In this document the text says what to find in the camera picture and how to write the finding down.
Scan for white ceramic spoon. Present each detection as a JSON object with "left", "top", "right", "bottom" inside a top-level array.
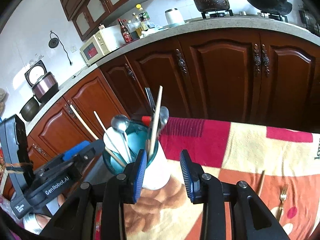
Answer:
[{"left": 103, "top": 127, "right": 130, "bottom": 163}]

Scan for pale wooden chopstick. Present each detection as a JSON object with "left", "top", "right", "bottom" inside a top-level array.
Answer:
[{"left": 93, "top": 110, "right": 121, "bottom": 153}]

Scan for small silver spoon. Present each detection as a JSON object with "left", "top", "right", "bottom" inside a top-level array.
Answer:
[{"left": 111, "top": 114, "right": 132, "bottom": 163}]

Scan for light wooden chopstick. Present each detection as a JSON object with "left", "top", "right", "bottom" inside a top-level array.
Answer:
[{"left": 148, "top": 86, "right": 163, "bottom": 159}]

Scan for small gold fork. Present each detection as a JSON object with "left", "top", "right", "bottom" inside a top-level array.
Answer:
[{"left": 276, "top": 183, "right": 289, "bottom": 222}]

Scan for silver spoon black handle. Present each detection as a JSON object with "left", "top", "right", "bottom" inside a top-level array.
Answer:
[{"left": 145, "top": 87, "right": 156, "bottom": 112}]

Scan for brown lower kitchen cabinets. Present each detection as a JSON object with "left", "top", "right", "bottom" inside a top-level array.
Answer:
[{"left": 28, "top": 28, "right": 319, "bottom": 165}]

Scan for white utensil holder cup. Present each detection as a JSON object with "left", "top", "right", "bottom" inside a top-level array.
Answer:
[{"left": 103, "top": 121, "right": 170, "bottom": 190}]

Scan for dark inner pot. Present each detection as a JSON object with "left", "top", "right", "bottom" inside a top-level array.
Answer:
[{"left": 20, "top": 96, "right": 40, "bottom": 122}]

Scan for rice cooker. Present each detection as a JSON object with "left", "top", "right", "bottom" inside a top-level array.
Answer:
[{"left": 24, "top": 60, "right": 59, "bottom": 104}]

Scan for patchwork fleece blanket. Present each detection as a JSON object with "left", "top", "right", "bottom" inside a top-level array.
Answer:
[{"left": 124, "top": 117, "right": 319, "bottom": 239}]

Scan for cream microwave oven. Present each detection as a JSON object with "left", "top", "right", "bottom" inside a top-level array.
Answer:
[{"left": 80, "top": 25, "right": 125, "bottom": 65}]

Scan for dark sauce bottle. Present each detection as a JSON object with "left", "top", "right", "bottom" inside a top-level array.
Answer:
[{"left": 118, "top": 19, "right": 133, "bottom": 43}]

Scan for oil bottle yellow cap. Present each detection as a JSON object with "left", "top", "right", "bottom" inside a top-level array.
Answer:
[{"left": 136, "top": 4, "right": 150, "bottom": 31}]

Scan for white kettle canister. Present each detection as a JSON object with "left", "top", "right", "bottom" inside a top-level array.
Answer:
[{"left": 165, "top": 8, "right": 185, "bottom": 27}]

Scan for gas stove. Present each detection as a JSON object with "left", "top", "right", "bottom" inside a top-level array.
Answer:
[{"left": 201, "top": 9, "right": 288, "bottom": 23}]

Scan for black wok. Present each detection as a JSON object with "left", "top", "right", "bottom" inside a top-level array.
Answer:
[{"left": 247, "top": 0, "right": 292, "bottom": 16}]

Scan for black dish rack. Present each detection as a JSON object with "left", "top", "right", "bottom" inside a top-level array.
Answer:
[{"left": 299, "top": 5, "right": 320, "bottom": 36}]

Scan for upper wall cabinet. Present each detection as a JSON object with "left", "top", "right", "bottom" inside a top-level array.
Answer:
[{"left": 55, "top": 0, "right": 158, "bottom": 42}]

